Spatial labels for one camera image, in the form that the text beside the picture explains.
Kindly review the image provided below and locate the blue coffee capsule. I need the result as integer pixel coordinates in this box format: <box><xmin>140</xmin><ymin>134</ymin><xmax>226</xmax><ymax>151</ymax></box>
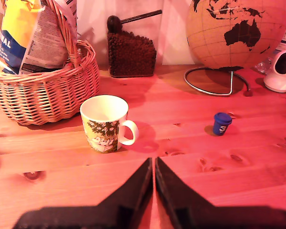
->
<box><xmin>213</xmin><ymin>112</ymin><xmax>233</xmax><ymax>136</ymax></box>

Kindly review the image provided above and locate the clear coffee bean jar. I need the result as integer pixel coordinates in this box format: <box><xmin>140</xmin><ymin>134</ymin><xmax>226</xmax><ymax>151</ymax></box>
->
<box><xmin>106</xmin><ymin>0</ymin><xmax>158</xmax><ymax>79</ymax></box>

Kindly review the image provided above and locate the black coffee scoop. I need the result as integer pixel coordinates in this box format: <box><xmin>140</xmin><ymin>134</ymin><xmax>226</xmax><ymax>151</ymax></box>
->
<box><xmin>106</xmin><ymin>9</ymin><xmax>163</xmax><ymax>34</ymax></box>

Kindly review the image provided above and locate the yellow and blue coffee bag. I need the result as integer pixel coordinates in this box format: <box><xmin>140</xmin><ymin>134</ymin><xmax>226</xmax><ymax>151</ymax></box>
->
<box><xmin>0</xmin><ymin>0</ymin><xmax>70</xmax><ymax>75</ymax></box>

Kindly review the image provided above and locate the floral print white mug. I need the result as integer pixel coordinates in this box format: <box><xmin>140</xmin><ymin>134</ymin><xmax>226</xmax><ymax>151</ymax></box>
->
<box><xmin>80</xmin><ymin>94</ymin><xmax>140</xmax><ymax>154</ymax></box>

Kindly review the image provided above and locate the woven wicker basket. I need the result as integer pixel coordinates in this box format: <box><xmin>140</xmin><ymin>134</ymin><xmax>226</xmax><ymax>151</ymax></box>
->
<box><xmin>0</xmin><ymin>0</ymin><xmax>101</xmax><ymax>126</ymax></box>

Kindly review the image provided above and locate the cork globe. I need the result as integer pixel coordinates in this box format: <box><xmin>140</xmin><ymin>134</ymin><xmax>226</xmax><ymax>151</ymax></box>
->
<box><xmin>185</xmin><ymin>0</ymin><xmax>286</xmax><ymax>70</ymax></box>

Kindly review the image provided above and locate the white printed snack bag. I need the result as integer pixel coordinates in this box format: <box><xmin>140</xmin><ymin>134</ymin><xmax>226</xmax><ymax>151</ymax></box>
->
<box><xmin>56</xmin><ymin>0</ymin><xmax>78</xmax><ymax>39</ymax></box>

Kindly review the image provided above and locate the small white round camera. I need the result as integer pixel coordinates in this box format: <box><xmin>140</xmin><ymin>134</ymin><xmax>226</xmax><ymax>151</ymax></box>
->
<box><xmin>263</xmin><ymin>49</ymin><xmax>286</xmax><ymax>93</ymax></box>

